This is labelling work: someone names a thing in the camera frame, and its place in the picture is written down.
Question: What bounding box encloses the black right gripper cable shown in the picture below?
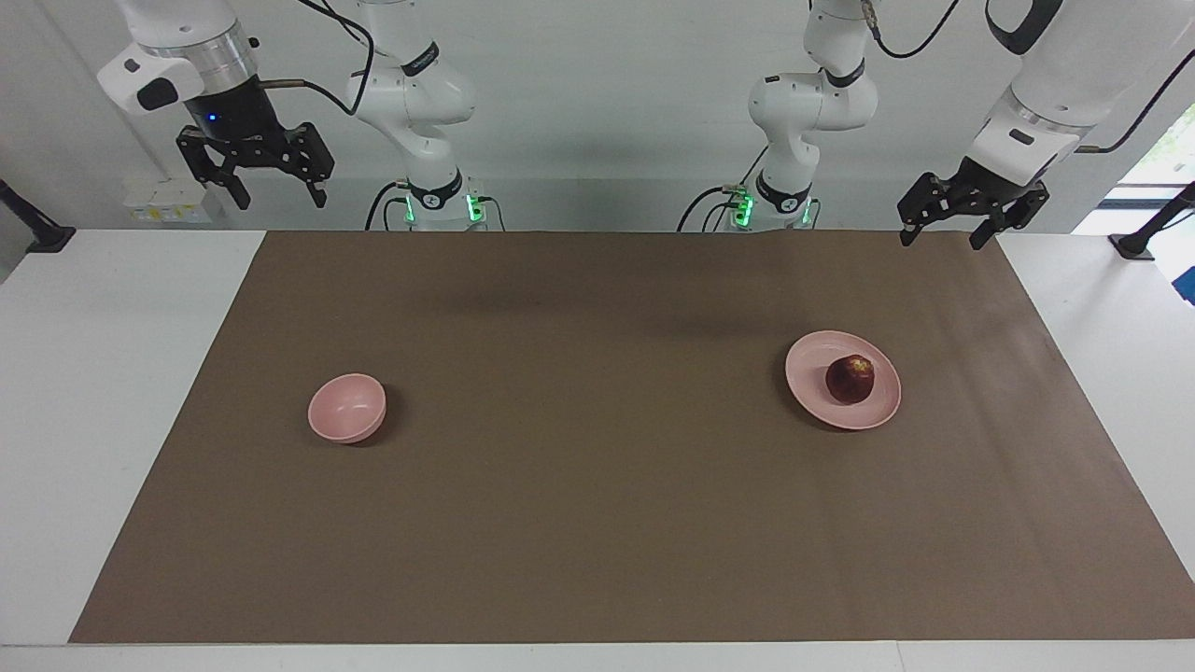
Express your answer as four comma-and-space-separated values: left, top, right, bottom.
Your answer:
257, 0, 376, 118

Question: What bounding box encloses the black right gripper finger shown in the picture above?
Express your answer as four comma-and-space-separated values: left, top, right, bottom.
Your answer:
290, 121, 336, 209
176, 133, 253, 212

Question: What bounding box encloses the black right base cable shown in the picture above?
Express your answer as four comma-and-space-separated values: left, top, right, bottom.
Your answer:
364, 182, 507, 232

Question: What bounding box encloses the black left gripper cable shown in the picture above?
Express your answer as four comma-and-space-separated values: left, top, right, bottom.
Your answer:
864, 0, 1195, 155

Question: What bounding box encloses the dark red apple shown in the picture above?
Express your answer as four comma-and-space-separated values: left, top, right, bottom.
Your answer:
825, 354, 877, 406

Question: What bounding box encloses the black base cable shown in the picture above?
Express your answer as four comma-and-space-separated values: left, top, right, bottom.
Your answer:
677, 145, 771, 232
364, 182, 507, 232

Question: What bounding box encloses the pink plate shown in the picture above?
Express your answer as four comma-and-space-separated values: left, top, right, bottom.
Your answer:
784, 330, 903, 431

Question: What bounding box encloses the white wall socket box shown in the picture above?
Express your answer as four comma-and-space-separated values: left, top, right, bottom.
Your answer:
121, 177, 214, 225

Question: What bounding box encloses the pink bowl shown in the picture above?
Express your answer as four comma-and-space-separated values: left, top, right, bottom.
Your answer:
307, 373, 387, 445

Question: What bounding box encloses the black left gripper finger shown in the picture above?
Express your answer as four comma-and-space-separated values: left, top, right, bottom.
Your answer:
897, 172, 949, 248
969, 185, 1050, 251

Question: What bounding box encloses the black clamp stand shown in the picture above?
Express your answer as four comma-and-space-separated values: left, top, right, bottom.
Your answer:
1108, 182, 1195, 260
0, 177, 77, 255

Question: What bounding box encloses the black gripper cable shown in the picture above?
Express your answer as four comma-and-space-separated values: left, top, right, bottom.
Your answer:
257, 0, 376, 118
864, 0, 1195, 155

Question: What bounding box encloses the black left base cable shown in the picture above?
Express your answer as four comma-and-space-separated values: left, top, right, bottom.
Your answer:
677, 145, 771, 232

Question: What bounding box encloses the brown table mat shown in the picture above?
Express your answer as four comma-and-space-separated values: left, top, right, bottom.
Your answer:
70, 231, 1195, 645

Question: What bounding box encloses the bright glass window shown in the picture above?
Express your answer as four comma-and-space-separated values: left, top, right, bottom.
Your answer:
1072, 101, 1195, 236

